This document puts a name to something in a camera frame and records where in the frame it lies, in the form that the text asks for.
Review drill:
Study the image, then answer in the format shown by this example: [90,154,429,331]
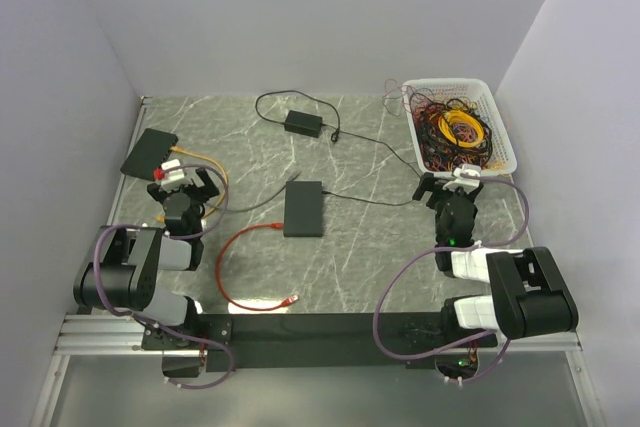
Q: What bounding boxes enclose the black power adapter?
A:
[284,110,323,138]

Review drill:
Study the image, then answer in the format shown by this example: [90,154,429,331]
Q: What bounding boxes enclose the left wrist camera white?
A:
[153,159,193,191]

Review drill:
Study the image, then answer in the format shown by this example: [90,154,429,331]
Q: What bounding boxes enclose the black box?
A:
[283,181,324,238]

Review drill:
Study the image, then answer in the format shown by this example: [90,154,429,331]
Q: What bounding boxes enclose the red ethernet cable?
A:
[215,221,300,312]

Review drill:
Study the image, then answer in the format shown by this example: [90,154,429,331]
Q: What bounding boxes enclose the yellow ethernet cable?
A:
[155,145,230,223]

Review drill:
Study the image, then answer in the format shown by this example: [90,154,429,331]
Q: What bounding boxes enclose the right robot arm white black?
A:
[412,167,579,346]

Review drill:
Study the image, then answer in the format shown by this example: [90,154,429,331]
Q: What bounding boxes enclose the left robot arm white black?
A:
[73,164,228,349]

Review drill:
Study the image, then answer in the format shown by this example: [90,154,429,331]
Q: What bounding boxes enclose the grey ethernet cable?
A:
[199,171,303,213]

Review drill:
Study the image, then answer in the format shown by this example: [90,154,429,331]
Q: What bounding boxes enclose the tangled cable bundle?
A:
[382,78,506,174]

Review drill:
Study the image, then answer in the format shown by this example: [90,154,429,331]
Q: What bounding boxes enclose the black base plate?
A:
[141,311,501,374]

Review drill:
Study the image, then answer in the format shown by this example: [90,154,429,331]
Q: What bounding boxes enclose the black network switch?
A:
[120,128,179,181]

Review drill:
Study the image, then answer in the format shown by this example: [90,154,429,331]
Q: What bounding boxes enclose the aluminium rail frame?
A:
[54,310,151,356]

